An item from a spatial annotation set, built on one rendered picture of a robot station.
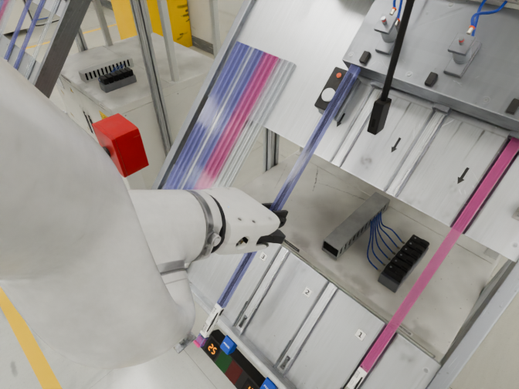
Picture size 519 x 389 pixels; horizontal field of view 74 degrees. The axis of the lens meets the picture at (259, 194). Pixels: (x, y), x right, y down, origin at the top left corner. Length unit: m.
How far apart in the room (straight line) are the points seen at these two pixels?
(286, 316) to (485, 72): 0.49
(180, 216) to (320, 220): 0.73
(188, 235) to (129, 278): 0.15
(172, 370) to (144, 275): 1.28
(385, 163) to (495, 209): 0.17
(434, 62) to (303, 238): 0.58
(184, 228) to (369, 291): 0.65
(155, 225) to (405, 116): 0.45
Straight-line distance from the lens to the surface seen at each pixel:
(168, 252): 0.34
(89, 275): 0.22
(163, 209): 0.34
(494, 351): 1.75
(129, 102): 1.68
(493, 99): 0.57
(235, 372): 0.77
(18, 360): 1.75
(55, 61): 1.51
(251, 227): 0.42
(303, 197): 1.10
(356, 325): 0.63
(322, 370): 0.67
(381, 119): 0.47
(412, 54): 0.61
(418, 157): 0.61
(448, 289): 1.01
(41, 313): 0.24
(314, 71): 0.72
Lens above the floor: 1.39
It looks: 44 degrees down
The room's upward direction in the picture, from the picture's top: straight up
